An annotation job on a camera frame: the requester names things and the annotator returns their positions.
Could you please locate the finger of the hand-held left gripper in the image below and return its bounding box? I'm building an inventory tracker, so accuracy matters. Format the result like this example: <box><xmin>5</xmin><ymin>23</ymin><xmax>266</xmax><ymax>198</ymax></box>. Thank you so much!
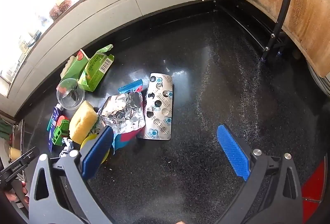
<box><xmin>21</xmin><ymin>147</ymin><xmax>40</xmax><ymax>162</ymax></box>

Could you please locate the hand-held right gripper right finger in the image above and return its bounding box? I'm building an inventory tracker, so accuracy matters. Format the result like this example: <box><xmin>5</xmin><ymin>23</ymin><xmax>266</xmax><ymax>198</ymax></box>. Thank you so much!
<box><xmin>217</xmin><ymin>123</ymin><xmax>303</xmax><ymax>224</ymax></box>

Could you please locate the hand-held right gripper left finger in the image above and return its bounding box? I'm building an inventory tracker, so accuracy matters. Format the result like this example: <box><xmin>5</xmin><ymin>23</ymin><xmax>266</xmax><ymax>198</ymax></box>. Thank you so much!
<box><xmin>28</xmin><ymin>125</ymin><xmax>116</xmax><ymax>224</ymax></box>

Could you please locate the yellow round lid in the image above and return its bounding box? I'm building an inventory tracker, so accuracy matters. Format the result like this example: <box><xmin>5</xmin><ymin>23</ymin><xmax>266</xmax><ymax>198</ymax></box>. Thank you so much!
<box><xmin>80</xmin><ymin>134</ymin><xmax>111</xmax><ymax>165</ymax></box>

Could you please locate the green toy car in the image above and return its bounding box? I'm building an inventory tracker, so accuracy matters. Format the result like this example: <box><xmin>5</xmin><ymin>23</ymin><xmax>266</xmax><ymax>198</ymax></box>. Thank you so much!
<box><xmin>52</xmin><ymin>121</ymin><xmax>71</xmax><ymax>147</ymax></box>

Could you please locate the yellow sponge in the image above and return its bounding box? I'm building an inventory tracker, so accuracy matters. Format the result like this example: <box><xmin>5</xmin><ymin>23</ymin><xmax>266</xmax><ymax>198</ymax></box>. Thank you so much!
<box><xmin>69</xmin><ymin>100</ymin><xmax>100</xmax><ymax>144</ymax></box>

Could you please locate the blue foil packet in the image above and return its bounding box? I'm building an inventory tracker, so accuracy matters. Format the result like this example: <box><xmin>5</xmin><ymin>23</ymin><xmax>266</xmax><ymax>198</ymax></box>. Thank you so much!
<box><xmin>46</xmin><ymin>106</ymin><xmax>62</xmax><ymax>153</ymax></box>

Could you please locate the aluminium foil sheet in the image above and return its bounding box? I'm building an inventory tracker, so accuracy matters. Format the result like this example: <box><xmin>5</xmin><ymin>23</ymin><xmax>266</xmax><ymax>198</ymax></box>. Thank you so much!
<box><xmin>100</xmin><ymin>91</ymin><xmax>146</xmax><ymax>135</ymax></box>

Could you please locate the clear plastic cup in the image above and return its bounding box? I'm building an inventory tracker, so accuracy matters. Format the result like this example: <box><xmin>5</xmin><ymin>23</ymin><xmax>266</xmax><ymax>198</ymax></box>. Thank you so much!
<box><xmin>56</xmin><ymin>78</ymin><xmax>85</xmax><ymax>110</ymax></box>

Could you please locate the blue pink snack wrapper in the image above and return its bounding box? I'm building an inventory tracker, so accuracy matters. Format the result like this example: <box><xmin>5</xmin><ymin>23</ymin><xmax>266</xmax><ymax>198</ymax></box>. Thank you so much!
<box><xmin>111</xmin><ymin>79</ymin><xmax>144</xmax><ymax>156</ymax></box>

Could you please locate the silver pill blister pack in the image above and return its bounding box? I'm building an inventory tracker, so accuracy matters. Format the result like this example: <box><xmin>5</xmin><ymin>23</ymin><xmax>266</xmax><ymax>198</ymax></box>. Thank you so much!
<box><xmin>137</xmin><ymin>73</ymin><xmax>174</xmax><ymax>141</ymax></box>

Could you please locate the green carton box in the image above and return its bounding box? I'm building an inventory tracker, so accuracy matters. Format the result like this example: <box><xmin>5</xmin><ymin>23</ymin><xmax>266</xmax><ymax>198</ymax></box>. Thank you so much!
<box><xmin>77</xmin><ymin>49</ymin><xmax>115</xmax><ymax>93</ymax></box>

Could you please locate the green red juice carton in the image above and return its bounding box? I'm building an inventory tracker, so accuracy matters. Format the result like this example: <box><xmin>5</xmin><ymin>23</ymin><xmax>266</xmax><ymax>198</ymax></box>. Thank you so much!
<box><xmin>60</xmin><ymin>49</ymin><xmax>89</xmax><ymax>83</ymax></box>

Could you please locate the person's left hand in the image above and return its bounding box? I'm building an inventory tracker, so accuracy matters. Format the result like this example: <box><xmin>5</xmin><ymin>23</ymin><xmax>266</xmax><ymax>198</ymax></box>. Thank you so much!
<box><xmin>5</xmin><ymin>180</ymin><xmax>29</xmax><ymax>205</ymax></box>

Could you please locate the yellow cup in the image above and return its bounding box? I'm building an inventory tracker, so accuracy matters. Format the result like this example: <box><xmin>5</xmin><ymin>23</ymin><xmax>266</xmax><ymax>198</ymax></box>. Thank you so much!
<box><xmin>9</xmin><ymin>147</ymin><xmax>22</xmax><ymax>161</ymax></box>

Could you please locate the stainless steel sink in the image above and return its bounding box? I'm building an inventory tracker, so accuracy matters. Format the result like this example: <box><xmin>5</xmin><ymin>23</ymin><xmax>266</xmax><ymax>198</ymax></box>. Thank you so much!
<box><xmin>0</xmin><ymin>111</ymin><xmax>26</xmax><ymax>181</ymax></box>

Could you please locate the red plastic container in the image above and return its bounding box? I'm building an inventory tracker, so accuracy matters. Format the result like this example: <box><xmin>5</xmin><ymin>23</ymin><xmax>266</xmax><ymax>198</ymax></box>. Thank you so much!
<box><xmin>300</xmin><ymin>162</ymin><xmax>326</xmax><ymax>201</ymax></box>

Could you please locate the reddish brown jar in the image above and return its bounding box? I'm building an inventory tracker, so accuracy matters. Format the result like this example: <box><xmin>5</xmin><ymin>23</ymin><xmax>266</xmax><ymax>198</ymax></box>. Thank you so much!
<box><xmin>50</xmin><ymin>0</ymin><xmax>73</xmax><ymax>21</ymax></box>

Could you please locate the black metal rack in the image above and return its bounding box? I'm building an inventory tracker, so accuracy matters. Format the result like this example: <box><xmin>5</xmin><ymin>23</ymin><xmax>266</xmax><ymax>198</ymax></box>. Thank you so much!
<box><xmin>210</xmin><ymin>0</ymin><xmax>294</xmax><ymax>63</ymax></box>

